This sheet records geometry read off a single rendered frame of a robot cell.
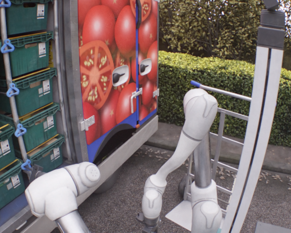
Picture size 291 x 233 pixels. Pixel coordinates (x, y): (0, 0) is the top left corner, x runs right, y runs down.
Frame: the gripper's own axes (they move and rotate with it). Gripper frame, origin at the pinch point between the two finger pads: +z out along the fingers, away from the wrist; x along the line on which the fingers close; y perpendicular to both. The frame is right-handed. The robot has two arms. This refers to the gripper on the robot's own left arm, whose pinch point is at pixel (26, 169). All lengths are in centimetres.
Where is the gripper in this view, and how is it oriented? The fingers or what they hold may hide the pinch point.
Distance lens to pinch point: 176.2
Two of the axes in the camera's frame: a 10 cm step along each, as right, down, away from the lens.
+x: -3.0, 9.1, -2.8
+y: -3.2, -3.7, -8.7
